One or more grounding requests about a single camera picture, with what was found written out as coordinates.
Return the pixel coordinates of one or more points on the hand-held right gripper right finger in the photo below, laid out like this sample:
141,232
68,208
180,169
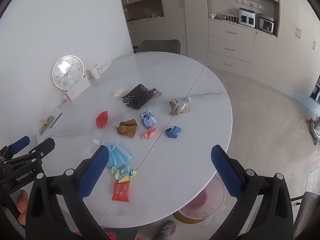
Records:
226,172

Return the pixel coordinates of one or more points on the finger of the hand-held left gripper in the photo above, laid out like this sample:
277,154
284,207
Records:
21,141
41,150

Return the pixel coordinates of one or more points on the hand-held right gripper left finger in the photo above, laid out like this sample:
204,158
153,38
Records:
93,170

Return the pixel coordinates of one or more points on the pink waste bin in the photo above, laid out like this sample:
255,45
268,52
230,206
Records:
200,203

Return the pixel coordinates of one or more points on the orange paper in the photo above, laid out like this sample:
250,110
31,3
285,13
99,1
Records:
148,133

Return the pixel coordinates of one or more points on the dark blue wrapper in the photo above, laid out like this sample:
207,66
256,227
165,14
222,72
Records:
173,132

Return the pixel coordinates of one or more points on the person's left hand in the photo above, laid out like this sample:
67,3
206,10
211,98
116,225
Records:
22,205

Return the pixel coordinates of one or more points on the clear plastic bottle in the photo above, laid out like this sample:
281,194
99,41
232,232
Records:
93,146

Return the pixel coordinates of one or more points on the blue face mask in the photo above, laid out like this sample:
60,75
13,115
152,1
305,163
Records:
118,157

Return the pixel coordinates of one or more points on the yellow binder clip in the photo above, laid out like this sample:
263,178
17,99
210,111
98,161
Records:
44,121

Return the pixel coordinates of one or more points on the yellow crumpled wrapper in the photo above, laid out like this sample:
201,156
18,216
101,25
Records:
123,173

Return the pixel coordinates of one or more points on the black pen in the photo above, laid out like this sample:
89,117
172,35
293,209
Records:
56,120

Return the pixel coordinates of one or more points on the red flat packet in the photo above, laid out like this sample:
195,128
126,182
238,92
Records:
121,191

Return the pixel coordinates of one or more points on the red crumpled paper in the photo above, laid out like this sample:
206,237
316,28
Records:
102,120

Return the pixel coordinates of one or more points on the brown crumpled paper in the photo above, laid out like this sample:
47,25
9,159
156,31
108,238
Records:
127,128

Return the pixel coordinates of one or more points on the white cardboard box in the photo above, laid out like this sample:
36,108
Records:
77,90

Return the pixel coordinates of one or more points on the light blue patterned wrapper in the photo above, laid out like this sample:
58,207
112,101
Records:
148,118

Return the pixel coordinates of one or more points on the clear plastic bag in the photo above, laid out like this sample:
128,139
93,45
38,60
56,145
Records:
180,106

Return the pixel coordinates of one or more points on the white crumpled tissue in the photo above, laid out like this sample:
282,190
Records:
118,93

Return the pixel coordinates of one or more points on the grey fuzzy slipper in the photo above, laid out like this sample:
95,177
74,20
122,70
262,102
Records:
165,230

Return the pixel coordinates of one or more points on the black mesh pouch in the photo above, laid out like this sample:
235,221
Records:
137,96

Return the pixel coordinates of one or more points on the white mug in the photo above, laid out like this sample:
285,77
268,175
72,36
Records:
96,72

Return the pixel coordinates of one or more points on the grey floor stand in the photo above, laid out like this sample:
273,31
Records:
315,128

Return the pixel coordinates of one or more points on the small patterned pouch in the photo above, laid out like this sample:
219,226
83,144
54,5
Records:
157,92

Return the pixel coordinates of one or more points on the bookshelf with books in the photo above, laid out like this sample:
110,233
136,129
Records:
316,90

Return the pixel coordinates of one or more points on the beige drawer cabinet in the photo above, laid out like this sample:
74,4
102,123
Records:
230,45

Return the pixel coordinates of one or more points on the beige tall cupboard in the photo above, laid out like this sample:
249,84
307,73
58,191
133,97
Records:
297,42

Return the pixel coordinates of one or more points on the silver countertop appliance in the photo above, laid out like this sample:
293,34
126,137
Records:
266,24

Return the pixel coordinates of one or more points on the white countertop appliance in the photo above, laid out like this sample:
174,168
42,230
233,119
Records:
247,17

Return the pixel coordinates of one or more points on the beige narrow cupboard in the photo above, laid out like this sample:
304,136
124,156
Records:
195,17

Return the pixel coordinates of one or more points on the white round wall clock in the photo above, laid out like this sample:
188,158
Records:
68,72

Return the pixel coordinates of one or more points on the recessed wall shelf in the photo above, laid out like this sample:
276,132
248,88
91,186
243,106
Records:
143,8

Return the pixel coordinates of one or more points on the white wall rail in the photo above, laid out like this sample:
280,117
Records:
250,4

